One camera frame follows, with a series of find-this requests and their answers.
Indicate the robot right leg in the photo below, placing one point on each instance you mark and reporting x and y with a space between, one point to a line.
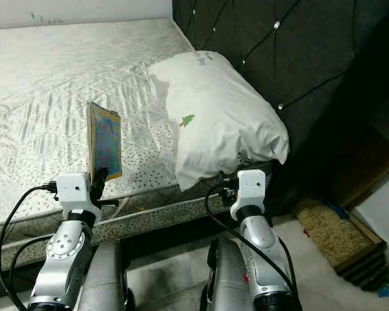
227 278

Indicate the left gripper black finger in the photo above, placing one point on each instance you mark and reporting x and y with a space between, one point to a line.
100 183

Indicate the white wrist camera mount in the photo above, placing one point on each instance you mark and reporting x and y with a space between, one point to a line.
249 188
74 191

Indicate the black tufted headboard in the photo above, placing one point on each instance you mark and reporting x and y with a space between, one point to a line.
318 58

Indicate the tan woven mat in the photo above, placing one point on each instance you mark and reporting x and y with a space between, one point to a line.
330 233

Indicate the robot leg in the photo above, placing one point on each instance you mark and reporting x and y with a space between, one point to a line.
110 278
227 278

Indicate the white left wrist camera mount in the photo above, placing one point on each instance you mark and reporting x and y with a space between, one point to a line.
74 191

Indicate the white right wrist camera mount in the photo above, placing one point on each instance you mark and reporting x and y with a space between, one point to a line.
249 188

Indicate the white pillow black lettering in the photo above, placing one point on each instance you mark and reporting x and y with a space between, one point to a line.
227 116

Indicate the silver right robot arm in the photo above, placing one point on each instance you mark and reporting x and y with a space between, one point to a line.
262 253

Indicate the robot left leg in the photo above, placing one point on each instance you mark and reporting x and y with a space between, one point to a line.
110 278

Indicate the colourful children's book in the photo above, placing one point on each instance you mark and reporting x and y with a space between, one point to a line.
107 139

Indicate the grey quilted mattress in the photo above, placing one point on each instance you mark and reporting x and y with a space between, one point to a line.
65 84

